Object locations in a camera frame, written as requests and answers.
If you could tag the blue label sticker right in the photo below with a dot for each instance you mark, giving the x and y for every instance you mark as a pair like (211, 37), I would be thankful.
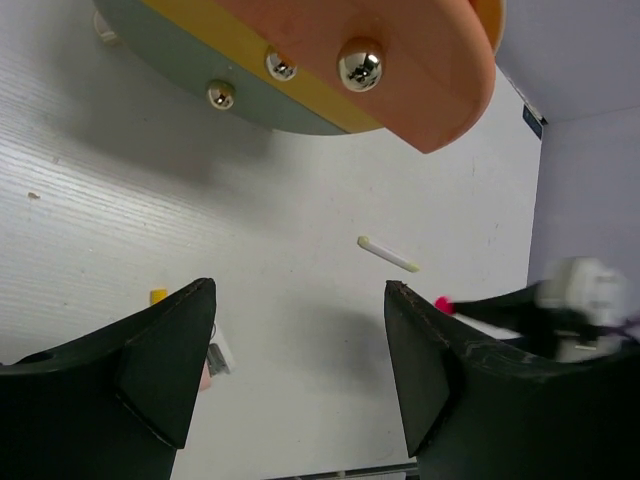
(532, 121)

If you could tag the pink silver binder clip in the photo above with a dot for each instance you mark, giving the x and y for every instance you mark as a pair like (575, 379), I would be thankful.
(219, 359)

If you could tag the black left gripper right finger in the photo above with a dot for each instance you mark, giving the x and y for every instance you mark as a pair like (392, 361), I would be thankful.
(475, 407)

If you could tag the white pen yellow cap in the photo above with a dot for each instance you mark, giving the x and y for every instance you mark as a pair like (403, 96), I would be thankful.
(376, 249)

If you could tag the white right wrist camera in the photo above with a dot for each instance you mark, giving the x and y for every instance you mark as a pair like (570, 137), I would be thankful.
(597, 295)

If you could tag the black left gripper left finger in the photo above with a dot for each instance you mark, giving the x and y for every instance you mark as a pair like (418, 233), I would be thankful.
(113, 404)

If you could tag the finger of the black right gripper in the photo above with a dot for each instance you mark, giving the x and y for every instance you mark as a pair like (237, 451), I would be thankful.
(518, 312)

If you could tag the beige orange round organizer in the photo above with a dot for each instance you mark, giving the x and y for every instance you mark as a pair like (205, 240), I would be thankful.
(424, 70)

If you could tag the pink highlighter marker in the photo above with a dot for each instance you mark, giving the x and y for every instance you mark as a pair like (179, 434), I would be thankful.
(445, 305)

